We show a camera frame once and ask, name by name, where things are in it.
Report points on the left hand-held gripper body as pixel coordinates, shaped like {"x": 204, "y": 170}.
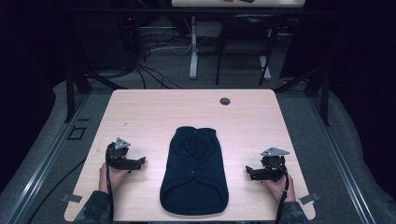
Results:
{"x": 115, "y": 153}

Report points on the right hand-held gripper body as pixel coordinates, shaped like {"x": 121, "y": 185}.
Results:
{"x": 274, "y": 165}

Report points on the dark blue garment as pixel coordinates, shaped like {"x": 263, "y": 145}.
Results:
{"x": 194, "y": 174}

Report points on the person's left hand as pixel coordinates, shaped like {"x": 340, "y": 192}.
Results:
{"x": 114, "y": 179}

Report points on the person's right hand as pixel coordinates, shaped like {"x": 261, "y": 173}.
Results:
{"x": 279, "y": 188}

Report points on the grey table edge clip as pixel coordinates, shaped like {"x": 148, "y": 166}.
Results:
{"x": 309, "y": 198}
{"x": 71, "y": 198}

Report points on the black computer tower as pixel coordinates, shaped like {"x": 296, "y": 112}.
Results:
{"x": 129, "y": 40}

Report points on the black chair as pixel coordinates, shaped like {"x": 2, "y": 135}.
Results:
{"x": 246, "y": 34}

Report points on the white background desk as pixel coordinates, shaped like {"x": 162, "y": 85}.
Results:
{"x": 218, "y": 3}

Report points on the aluminium floor rail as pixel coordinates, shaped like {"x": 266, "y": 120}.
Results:
{"x": 342, "y": 161}
{"x": 43, "y": 168}

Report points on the black metal frame post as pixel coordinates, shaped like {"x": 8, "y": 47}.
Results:
{"x": 70, "y": 93}

